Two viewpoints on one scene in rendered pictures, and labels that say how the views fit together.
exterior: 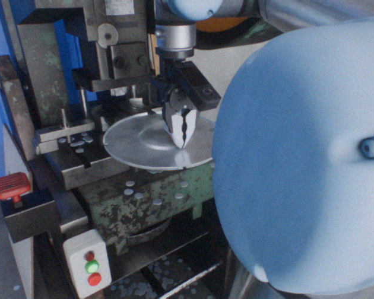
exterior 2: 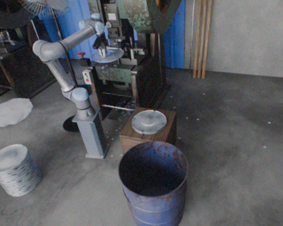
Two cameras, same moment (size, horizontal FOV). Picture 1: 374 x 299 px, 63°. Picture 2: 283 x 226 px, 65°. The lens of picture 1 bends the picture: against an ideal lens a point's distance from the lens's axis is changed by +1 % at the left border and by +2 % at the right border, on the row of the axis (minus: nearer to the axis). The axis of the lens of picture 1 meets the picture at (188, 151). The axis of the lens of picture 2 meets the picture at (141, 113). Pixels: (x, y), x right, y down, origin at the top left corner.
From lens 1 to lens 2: 182 cm
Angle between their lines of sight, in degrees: 52
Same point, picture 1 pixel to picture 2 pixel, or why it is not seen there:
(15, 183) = (81, 54)
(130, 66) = (113, 34)
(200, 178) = (126, 73)
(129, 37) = (115, 25)
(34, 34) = not seen: hidden behind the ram
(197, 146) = (107, 59)
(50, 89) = not seen: hidden behind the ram
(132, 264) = (113, 92)
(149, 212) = (110, 76)
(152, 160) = (96, 58)
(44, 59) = not seen: hidden behind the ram
